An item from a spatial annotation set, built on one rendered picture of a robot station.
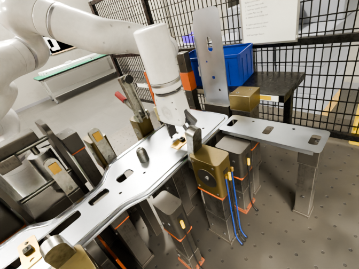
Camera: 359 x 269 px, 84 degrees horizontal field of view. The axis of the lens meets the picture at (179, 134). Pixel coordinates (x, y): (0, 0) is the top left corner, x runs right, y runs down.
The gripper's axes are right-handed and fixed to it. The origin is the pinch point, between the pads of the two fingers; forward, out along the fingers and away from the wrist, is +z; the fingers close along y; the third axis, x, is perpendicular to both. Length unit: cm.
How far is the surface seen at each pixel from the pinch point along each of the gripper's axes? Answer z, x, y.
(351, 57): 66, 269, 12
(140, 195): 3.1, -22.5, 4.9
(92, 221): 2.7, -34.0, 0.7
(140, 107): -6.7, 0.8, -19.4
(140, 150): -1.6, -13.1, -4.1
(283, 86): -0.1, 39.5, 17.1
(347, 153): 33, 51, 39
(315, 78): 46, 161, 1
